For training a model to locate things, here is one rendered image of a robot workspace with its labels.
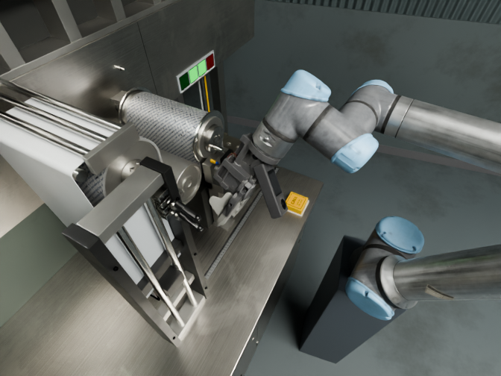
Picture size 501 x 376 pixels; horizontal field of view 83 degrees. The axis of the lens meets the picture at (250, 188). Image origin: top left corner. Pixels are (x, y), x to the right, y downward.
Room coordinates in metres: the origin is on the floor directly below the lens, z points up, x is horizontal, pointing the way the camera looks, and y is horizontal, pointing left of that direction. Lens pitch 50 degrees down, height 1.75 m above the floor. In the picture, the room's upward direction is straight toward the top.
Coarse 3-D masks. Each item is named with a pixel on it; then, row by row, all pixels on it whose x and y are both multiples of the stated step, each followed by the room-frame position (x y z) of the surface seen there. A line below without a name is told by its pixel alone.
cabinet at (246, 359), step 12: (288, 264) 0.58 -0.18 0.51; (288, 276) 0.65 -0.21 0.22; (276, 288) 0.46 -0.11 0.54; (276, 300) 0.50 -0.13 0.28; (264, 312) 0.35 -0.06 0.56; (264, 324) 0.37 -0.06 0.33; (252, 336) 0.26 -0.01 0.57; (252, 348) 0.27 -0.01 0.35; (240, 360) 0.18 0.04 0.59; (240, 372) 0.17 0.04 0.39
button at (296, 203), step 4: (292, 192) 0.68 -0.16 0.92; (288, 196) 0.66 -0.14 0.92; (292, 196) 0.66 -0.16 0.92; (296, 196) 0.66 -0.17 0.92; (300, 196) 0.66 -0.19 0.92; (288, 200) 0.64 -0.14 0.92; (292, 200) 0.64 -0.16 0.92; (296, 200) 0.64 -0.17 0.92; (300, 200) 0.64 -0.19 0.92; (304, 200) 0.64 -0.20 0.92; (288, 204) 0.62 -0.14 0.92; (292, 204) 0.62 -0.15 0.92; (296, 204) 0.62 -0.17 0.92; (300, 204) 0.62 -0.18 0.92; (304, 204) 0.62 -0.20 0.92; (288, 208) 0.62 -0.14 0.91; (292, 208) 0.61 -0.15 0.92; (296, 208) 0.60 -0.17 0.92; (300, 208) 0.60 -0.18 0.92; (296, 212) 0.60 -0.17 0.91; (300, 212) 0.59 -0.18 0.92
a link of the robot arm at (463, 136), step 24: (360, 96) 0.47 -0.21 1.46; (384, 96) 0.47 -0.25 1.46; (384, 120) 0.43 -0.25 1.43; (408, 120) 0.42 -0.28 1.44; (432, 120) 0.40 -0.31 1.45; (456, 120) 0.39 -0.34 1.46; (480, 120) 0.39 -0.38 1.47; (432, 144) 0.38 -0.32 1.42; (456, 144) 0.36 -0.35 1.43; (480, 144) 0.35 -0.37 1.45
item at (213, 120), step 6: (132, 96) 0.72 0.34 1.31; (126, 108) 0.68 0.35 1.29; (126, 114) 0.67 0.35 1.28; (126, 120) 0.67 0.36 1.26; (210, 120) 0.61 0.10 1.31; (216, 120) 0.63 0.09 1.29; (204, 126) 0.58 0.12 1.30; (222, 126) 0.65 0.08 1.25; (204, 132) 0.58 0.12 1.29; (198, 144) 0.56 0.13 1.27; (198, 150) 0.55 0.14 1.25; (204, 150) 0.57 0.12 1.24; (204, 156) 0.56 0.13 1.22
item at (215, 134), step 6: (210, 126) 0.60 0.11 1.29; (216, 126) 0.61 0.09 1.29; (210, 132) 0.58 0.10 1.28; (216, 132) 0.60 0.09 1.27; (222, 132) 0.62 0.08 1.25; (204, 138) 0.58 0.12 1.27; (210, 138) 0.57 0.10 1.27; (216, 138) 0.60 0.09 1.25; (222, 138) 0.62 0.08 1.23; (204, 144) 0.57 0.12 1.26; (210, 144) 0.57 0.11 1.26; (216, 144) 0.60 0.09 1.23; (210, 150) 0.57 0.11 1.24
